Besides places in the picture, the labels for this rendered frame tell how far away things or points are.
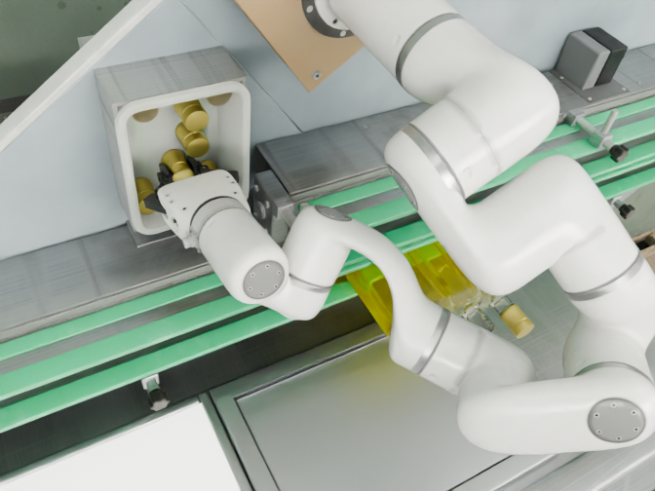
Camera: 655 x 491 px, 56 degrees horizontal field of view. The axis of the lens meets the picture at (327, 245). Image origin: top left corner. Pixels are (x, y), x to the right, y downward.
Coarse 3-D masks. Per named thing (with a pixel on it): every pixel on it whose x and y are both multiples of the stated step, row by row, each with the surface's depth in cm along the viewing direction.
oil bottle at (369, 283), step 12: (348, 276) 104; (360, 276) 100; (372, 276) 99; (384, 276) 99; (360, 288) 101; (372, 288) 98; (384, 288) 98; (372, 300) 99; (384, 300) 96; (372, 312) 100; (384, 312) 96; (384, 324) 97
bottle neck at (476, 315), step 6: (468, 312) 99; (474, 312) 99; (480, 312) 99; (468, 318) 100; (474, 318) 99; (480, 318) 98; (486, 318) 98; (480, 324) 98; (486, 324) 97; (492, 324) 98; (492, 330) 97
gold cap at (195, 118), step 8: (176, 104) 83; (184, 104) 82; (192, 104) 82; (200, 104) 83; (176, 112) 84; (184, 112) 82; (192, 112) 81; (200, 112) 81; (184, 120) 81; (192, 120) 82; (200, 120) 82; (208, 120) 83; (192, 128) 83; (200, 128) 83
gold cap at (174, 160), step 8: (168, 152) 89; (176, 152) 89; (168, 160) 88; (176, 160) 88; (184, 160) 88; (168, 168) 88; (176, 168) 87; (184, 168) 87; (176, 176) 87; (184, 176) 88
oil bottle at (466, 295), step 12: (420, 252) 104; (432, 252) 105; (444, 252) 105; (432, 264) 103; (444, 264) 103; (444, 276) 101; (456, 276) 102; (456, 288) 100; (468, 288) 100; (456, 300) 99; (468, 300) 99; (480, 300) 100; (456, 312) 100
